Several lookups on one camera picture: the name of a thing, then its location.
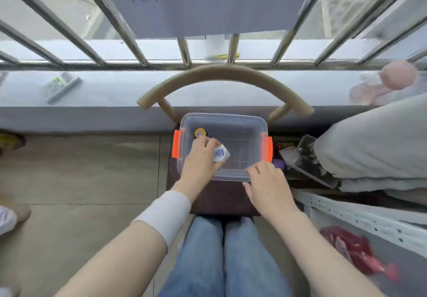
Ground person's left hand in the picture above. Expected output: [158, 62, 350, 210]
[173, 136, 227, 203]

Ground person's right hand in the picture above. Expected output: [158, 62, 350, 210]
[242, 161, 302, 223]

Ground white bottle brown label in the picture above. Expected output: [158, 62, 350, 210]
[213, 143, 231, 163]

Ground clear storage box orange latches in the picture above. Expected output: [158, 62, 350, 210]
[172, 113, 274, 182]

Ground white metal shelf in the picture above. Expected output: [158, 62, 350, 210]
[293, 188, 427, 297]

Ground person's right forearm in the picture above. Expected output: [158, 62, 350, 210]
[268, 206, 387, 297]

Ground person's left forearm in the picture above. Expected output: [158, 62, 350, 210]
[53, 183, 201, 297]

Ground person's blue jeans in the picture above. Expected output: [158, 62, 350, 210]
[157, 215, 294, 297]

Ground wooden chair brown seat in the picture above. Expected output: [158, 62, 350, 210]
[136, 63, 315, 217]

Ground clear plastic tray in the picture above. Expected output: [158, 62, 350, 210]
[288, 134, 341, 189]

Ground white knit wristband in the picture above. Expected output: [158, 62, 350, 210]
[132, 190, 192, 253]

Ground red plastic packets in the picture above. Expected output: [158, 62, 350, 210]
[319, 225, 401, 284]

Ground grey folded bedding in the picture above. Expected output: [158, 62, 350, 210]
[313, 93, 427, 194]

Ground metal window grille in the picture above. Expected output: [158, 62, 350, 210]
[0, 0, 427, 71]

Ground grey paper sheet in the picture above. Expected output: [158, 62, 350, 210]
[93, 0, 318, 39]

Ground yellow black slipper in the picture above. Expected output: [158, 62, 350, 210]
[0, 132, 27, 151]

